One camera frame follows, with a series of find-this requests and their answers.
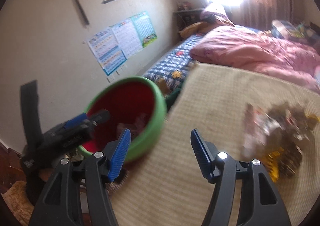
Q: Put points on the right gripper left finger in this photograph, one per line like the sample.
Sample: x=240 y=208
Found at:
x=60 y=201

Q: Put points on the yellow black snack bag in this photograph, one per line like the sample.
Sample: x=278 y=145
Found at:
x=283 y=162

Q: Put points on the red bin with green rim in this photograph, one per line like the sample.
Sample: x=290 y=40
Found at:
x=135 y=103

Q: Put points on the blue checkered bed sheet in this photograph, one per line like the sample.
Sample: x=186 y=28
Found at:
x=174 y=66

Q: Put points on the left gripper camera mount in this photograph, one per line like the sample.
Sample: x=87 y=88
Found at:
x=29 y=101

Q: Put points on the orange pillow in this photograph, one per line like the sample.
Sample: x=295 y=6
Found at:
x=198 y=27

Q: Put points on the wall chart posters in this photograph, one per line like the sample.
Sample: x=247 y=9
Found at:
x=116 y=44

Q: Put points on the pink patterned curtain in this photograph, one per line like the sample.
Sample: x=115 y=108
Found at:
x=260 y=13

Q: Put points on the yellow checkered bed mat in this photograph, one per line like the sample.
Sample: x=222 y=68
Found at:
x=167 y=187

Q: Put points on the pink quilt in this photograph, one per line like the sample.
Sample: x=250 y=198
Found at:
x=239 y=47

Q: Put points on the dark wooden nightstand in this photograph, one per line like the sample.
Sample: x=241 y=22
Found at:
x=185 y=18

